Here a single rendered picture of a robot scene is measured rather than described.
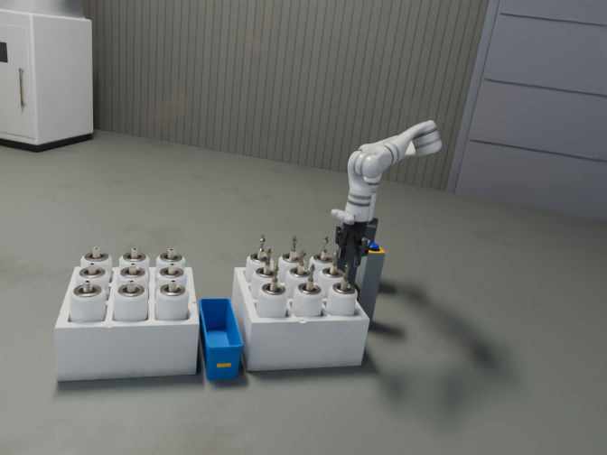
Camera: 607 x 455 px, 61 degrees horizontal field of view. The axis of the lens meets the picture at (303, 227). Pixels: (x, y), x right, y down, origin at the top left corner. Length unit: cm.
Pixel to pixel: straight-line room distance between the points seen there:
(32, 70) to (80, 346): 275
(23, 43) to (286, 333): 301
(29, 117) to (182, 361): 282
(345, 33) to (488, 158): 146
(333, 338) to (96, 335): 71
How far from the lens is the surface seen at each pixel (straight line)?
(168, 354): 162
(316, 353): 171
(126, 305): 157
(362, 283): 192
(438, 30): 420
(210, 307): 184
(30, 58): 408
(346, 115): 427
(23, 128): 419
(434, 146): 177
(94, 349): 161
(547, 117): 427
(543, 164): 432
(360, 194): 155
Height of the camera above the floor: 100
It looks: 20 degrees down
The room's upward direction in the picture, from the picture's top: 8 degrees clockwise
